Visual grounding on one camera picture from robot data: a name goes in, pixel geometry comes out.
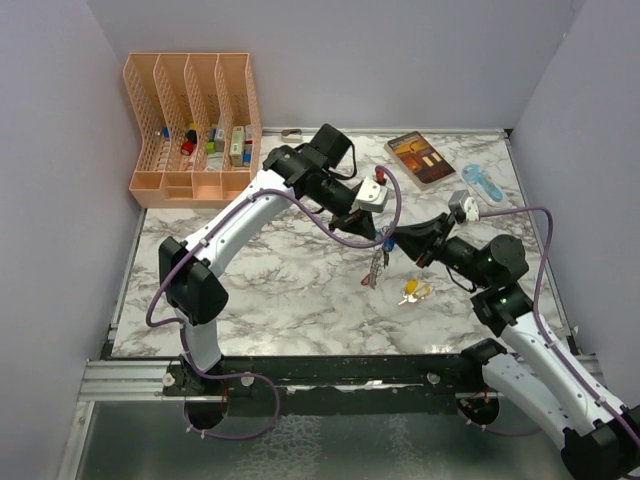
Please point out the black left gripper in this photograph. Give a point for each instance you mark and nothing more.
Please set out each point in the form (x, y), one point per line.
(359, 223)

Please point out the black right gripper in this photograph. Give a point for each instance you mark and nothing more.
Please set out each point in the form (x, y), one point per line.
(421, 239)

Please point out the blue handled key ring organiser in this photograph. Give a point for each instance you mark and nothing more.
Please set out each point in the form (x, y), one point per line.
(379, 262)

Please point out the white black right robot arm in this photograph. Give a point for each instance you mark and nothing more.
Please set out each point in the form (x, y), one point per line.
(596, 434)

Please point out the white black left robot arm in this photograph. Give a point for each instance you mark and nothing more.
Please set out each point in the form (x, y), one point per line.
(190, 270)

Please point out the yellow tagged key bunch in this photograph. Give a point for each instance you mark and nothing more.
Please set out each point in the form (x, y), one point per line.
(414, 291)

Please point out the orange paperback book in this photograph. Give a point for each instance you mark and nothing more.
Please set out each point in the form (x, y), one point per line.
(419, 160)

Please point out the blue packaged toothbrush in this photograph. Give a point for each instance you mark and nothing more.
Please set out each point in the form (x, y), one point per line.
(479, 179)

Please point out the small beige clip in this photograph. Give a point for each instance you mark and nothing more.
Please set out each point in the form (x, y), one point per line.
(291, 135)

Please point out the green white box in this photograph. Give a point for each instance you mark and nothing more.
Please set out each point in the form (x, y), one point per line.
(236, 150)

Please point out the red black small bottle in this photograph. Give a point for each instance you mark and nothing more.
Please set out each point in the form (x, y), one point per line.
(189, 145)

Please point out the peach plastic file organiser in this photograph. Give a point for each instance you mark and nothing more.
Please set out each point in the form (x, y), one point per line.
(200, 126)

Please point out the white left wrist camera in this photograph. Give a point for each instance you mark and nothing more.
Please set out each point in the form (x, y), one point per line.
(371, 196)

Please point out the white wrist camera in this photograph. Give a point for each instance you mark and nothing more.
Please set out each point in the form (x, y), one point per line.
(463, 207)
(371, 196)

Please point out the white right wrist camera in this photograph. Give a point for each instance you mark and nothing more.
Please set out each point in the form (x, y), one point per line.
(463, 207)

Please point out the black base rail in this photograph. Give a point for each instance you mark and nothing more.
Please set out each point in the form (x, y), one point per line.
(254, 386)

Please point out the aluminium frame rail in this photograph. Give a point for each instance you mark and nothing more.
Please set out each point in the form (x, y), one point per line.
(144, 380)

